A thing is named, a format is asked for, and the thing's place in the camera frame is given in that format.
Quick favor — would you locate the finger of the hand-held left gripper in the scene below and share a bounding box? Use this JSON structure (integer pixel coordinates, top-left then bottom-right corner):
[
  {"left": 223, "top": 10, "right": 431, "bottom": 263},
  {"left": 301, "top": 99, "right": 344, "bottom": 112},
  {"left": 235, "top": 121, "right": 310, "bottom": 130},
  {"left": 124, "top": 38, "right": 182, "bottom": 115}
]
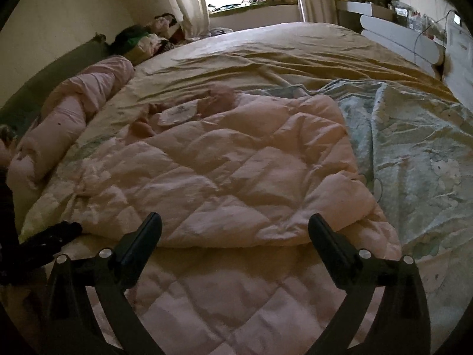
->
[{"left": 20, "top": 221, "right": 83, "bottom": 259}]

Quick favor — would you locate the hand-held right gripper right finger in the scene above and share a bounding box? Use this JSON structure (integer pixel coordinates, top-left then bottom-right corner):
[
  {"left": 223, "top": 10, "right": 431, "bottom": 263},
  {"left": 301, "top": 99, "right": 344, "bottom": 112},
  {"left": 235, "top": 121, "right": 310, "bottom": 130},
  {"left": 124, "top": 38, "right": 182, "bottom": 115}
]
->
[{"left": 308, "top": 213, "right": 432, "bottom": 355}]

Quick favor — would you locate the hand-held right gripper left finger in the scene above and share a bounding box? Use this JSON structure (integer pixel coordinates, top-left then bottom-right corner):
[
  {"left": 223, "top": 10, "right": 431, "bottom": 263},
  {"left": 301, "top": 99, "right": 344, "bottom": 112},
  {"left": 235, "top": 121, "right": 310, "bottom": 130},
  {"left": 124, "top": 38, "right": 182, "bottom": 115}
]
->
[{"left": 41, "top": 212, "right": 167, "bottom": 355}]

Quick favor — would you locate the pile of mixed clothes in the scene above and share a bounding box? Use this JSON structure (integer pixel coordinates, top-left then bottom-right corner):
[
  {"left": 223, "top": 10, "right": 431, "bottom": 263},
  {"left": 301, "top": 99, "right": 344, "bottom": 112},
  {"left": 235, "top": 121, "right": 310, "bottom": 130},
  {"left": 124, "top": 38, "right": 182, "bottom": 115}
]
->
[{"left": 110, "top": 13, "right": 186, "bottom": 66}]

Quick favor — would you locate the rolled pink duvet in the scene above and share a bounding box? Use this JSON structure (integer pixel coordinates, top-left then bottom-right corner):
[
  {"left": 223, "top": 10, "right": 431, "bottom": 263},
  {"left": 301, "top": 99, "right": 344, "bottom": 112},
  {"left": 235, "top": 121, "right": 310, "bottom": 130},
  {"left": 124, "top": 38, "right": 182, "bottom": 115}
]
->
[{"left": 7, "top": 55, "right": 136, "bottom": 193}]

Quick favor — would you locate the light green printed blanket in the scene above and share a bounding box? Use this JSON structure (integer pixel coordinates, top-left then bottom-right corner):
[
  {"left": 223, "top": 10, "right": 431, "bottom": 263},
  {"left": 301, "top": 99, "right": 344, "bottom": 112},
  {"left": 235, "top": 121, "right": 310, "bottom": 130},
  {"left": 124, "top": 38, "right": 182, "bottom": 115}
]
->
[{"left": 242, "top": 79, "right": 473, "bottom": 341}]

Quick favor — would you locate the green headboard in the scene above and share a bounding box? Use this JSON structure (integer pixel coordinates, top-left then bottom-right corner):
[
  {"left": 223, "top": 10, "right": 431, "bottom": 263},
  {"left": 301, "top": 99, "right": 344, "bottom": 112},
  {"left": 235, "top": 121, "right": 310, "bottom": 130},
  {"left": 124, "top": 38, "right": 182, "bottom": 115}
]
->
[{"left": 0, "top": 33, "right": 112, "bottom": 128}]

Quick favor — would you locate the bed with yellow sheet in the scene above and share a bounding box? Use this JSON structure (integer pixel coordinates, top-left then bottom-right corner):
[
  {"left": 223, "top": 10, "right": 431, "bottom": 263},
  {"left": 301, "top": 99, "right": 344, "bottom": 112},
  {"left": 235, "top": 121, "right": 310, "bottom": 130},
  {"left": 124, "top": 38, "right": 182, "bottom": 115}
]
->
[{"left": 18, "top": 21, "right": 473, "bottom": 355}]

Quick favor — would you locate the white dresser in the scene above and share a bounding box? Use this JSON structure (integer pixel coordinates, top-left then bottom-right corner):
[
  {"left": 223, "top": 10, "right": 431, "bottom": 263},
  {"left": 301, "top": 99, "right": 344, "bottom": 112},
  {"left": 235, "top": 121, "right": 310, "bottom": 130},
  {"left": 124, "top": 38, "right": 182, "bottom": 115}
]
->
[{"left": 336, "top": 0, "right": 448, "bottom": 66}]

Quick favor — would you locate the white cabinet panel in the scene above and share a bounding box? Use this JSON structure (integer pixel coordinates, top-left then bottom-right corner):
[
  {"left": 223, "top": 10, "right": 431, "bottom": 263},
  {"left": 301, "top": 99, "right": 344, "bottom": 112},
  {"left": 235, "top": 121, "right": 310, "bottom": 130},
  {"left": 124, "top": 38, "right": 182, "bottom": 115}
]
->
[{"left": 441, "top": 11, "right": 473, "bottom": 101}]

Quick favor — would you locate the small clutter on dresser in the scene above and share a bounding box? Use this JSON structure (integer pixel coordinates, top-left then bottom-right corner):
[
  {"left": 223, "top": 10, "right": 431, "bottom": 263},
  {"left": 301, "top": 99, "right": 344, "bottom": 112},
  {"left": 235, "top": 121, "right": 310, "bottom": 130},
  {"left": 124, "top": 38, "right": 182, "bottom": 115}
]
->
[{"left": 339, "top": 0, "right": 446, "bottom": 39}]

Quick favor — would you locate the black cable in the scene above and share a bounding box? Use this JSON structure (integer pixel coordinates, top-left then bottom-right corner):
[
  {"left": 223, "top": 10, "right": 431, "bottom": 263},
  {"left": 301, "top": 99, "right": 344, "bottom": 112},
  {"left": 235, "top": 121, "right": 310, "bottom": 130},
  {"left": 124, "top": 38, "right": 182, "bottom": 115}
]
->
[{"left": 413, "top": 8, "right": 456, "bottom": 60}]

